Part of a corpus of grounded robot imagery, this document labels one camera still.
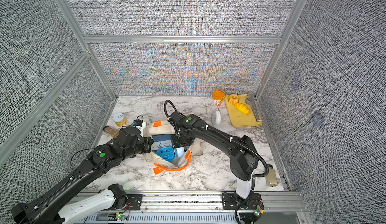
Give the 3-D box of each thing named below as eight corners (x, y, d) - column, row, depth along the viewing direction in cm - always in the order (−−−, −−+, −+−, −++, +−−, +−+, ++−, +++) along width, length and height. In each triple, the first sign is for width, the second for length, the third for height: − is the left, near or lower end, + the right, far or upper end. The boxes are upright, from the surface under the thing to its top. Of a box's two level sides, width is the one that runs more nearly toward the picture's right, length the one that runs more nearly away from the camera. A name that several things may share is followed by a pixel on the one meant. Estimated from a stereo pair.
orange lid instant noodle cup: (213, 107, 113) (214, 99, 106) (211, 97, 119) (213, 89, 113) (224, 107, 113) (226, 99, 106) (222, 97, 119) (224, 89, 113)
